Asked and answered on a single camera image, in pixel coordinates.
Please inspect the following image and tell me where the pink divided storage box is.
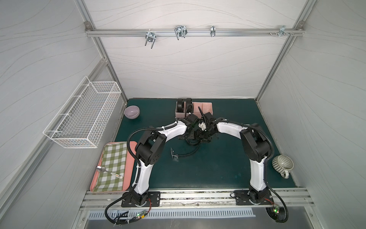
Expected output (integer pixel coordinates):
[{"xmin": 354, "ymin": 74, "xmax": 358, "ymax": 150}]
[{"xmin": 175, "ymin": 102, "xmax": 213, "ymax": 118}]

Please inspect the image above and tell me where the long black belt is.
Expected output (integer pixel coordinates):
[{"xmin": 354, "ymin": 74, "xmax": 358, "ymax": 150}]
[{"xmin": 176, "ymin": 98, "xmax": 185, "ymax": 113}]

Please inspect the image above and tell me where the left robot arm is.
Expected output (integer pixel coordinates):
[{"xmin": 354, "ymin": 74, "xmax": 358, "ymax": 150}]
[{"xmin": 127, "ymin": 114, "xmax": 199, "ymax": 199}]

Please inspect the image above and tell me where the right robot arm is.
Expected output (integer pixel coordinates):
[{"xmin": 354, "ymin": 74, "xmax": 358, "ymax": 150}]
[{"xmin": 198, "ymin": 107, "xmax": 275, "ymax": 205}]

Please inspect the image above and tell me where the purple bowl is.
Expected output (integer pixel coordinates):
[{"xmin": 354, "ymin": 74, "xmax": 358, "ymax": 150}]
[{"xmin": 124, "ymin": 106, "xmax": 140, "ymax": 119}]

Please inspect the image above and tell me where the green checked cloth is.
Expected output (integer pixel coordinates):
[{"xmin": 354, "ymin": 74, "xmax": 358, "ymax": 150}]
[{"xmin": 92, "ymin": 142, "xmax": 129, "ymax": 192}]

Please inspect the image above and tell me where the white ribbed cup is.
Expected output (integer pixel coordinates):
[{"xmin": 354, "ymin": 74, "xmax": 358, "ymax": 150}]
[{"xmin": 272, "ymin": 155, "xmax": 294, "ymax": 179}]

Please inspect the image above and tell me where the pink tray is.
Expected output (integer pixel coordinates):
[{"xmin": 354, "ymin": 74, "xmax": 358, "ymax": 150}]
[{"xmin": 90, "ymin": 141, "xmax": 138, "ymax": 193}]

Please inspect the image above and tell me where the metal hook clamp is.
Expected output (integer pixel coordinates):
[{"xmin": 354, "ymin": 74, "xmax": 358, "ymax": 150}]
[
  {"xmin": 174, "ymin": 25, "xmax": 187, "ymax": 40},
  {"xmin": 210, "ymin": 25, "xmax": 216, "ymax": 37},
  {"xmin": 268, "ymin": 25, "xmax": 295, "ymax": 37},
  {"xmin": 144, "ymin": 30, "xmax": 156, "ymax": 49}
]

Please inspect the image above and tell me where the metal spoon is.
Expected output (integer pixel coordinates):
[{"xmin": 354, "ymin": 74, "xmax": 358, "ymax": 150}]
[{"xmin": 96, "ymin": 166, "xmax": 123, "ymax": 179}]

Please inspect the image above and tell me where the white vent strip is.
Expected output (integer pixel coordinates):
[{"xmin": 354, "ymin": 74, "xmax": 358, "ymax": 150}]
[{"xmin": 88, "ymin": 208, "xmax": 256, "ymax": 220}]

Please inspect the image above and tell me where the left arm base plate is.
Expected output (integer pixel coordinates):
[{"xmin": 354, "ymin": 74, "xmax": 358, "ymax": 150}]
[{"xmin": 121, "ymin": 190, "xmax": 161, "ymax": 208}]

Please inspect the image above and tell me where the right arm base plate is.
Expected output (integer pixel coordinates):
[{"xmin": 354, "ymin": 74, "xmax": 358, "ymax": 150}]
[{"xmin": 230, "ymin": 189, "xmax": 274, "ymax": 206}]

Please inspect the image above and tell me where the white wire basket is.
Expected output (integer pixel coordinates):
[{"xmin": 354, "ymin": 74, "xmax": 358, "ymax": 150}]
[{"xmin": 43, "ymin": 76, "xmax": 121, "ymax": 148}]

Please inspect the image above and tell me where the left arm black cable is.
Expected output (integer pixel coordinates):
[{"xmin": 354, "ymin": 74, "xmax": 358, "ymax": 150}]
[{"xmin": 104, "ymin": 193, "xmax": 152, "ymax": 226}]

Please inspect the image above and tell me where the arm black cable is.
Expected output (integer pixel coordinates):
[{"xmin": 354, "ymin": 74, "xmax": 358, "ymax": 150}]
[
  {"xmin": 265, "ymin": 183, "xmax": 289, "ymax": 224},
  {"xmin": 104, "ymin": 193, "xmax": 152, "ymax": 226}
]

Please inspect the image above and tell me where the front aluminium frame rail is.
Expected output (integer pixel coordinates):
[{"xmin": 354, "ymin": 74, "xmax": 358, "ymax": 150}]
[{"xmin": 79, "ymin": 187, "xmax": 315, "ymax": 211}]

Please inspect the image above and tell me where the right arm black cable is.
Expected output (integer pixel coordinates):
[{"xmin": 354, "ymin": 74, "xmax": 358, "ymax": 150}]
[{"xmin": 265, "ymin": 183, "xmax": 289, "ymax": 224}]

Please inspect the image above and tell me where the horizontal aluminium rail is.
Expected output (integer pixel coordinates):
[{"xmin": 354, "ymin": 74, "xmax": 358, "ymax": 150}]
[{"xmin": 86, "ymin": 28, "xmax": 306, "ymax": 37}]

